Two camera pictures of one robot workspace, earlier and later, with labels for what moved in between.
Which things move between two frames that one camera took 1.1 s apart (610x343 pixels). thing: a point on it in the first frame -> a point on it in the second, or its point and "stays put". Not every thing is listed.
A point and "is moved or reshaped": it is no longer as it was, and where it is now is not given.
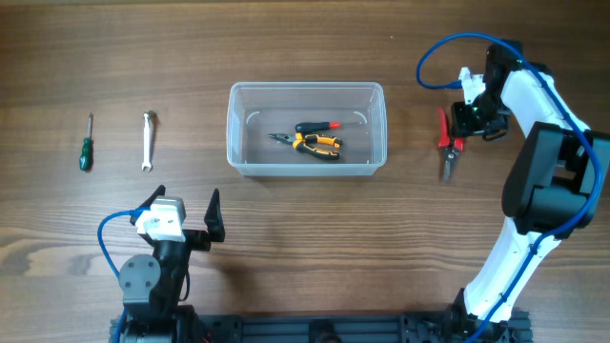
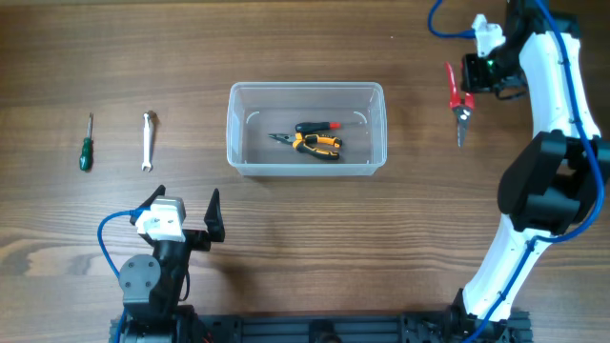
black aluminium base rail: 433,328 stays put
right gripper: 461,127 -> 472,82
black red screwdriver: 307,126 stays put
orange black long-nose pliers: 299,139 stays put
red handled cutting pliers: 452,147 is moved or reshaped
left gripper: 201,238 stays put
